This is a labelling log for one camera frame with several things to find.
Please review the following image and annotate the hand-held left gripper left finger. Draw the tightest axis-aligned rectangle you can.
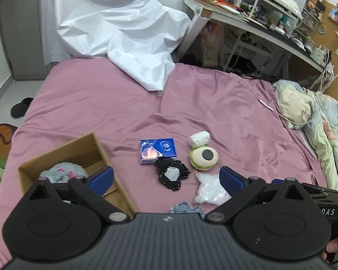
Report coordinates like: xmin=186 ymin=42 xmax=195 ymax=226
xmin=25 ymin=166 xmax=131 ymax=224

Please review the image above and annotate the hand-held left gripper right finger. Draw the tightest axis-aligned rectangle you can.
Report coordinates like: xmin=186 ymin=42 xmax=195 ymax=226
xmin=206 ymin=166 xmax=308 ymax=225

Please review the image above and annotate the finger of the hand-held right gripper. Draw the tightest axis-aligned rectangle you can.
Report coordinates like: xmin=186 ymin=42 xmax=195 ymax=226
xmin=299 ymin=182 xmax=338 ymax=201

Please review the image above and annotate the clear bag of white stuffing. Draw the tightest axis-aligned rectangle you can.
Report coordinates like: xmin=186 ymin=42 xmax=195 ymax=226
xmin=194 ymin=172 xmax=232 ymax=206

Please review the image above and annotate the cardboard box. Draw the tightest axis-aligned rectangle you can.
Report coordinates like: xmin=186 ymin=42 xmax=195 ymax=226
xmin=18 ymin=133 xmax=138 ymax=220

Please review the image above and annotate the green cream eye plush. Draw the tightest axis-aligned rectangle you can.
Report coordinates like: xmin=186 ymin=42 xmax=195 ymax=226
xmin=189 ymin=145 xmax=219 ymax=172

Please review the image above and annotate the black stitched felt plush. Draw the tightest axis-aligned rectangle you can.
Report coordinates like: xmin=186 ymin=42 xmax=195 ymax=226
xmin=153 ymin=157 xmax=192 ymax=192

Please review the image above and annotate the white plastic-wrapped bundle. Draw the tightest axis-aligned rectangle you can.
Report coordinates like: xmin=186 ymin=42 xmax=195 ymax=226
xmin=189 ymin=131 xmax=211 ymax=147

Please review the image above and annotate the blue patterned cloth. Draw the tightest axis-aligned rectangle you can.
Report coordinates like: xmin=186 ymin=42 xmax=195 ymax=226
xmin=169 ymin=201 xmax=206 ymax=220

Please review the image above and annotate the blue packet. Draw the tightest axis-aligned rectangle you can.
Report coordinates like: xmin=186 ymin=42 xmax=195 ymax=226
xmin=139 ymin=138 xmax=178 ymax=165

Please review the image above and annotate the grey fluffy plush toy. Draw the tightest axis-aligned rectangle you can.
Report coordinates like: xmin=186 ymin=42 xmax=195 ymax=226
xmin=39 ymin=162 xmax=89 ymax=185

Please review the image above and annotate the pink bed sheet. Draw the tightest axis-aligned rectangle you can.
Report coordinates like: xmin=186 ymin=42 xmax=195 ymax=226
xmin=0 ymin=56 xmax=338 ymax=262

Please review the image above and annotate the pastel floral quilt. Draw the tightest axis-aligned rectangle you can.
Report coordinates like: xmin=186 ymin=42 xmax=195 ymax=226
xmin=272 ymin=79 xmax=338 ymax=193

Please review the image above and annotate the orange floor mat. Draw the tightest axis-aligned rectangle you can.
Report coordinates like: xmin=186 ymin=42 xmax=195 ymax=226
xmin=0 ymin=124 xmax=18 ymax=159

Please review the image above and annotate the black slipper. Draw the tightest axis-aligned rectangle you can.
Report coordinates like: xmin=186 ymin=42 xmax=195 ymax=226
xmin=11 ymin=97 xmax=34 ymax=119

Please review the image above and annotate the printed paper bag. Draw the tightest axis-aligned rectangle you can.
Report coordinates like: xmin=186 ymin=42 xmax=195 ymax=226
xmin=200 ymin=22 xmax=225 ymax=66

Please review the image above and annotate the white desk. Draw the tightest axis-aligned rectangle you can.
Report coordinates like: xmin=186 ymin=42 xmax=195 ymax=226
xmin=183 ymin=0 xmax=335 ymax=76

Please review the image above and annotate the white sheet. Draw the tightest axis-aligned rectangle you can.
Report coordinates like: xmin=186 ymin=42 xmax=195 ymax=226
xmin=42 ymin=0 xmax=192 ymax=96

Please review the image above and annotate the grey door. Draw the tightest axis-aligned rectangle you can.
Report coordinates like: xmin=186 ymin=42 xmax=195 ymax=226
xmin=0 ymin=0 xmax=58 ymax=81

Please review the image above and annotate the white charging cable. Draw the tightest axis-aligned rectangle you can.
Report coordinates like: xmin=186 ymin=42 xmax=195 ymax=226
xmin=258 ymin=99 xmax=314 ymax=126

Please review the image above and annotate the white wire desk shelf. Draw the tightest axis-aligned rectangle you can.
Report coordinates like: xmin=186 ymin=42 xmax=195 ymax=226
xmin=237 ymin=0 xmax=302 ymax=34

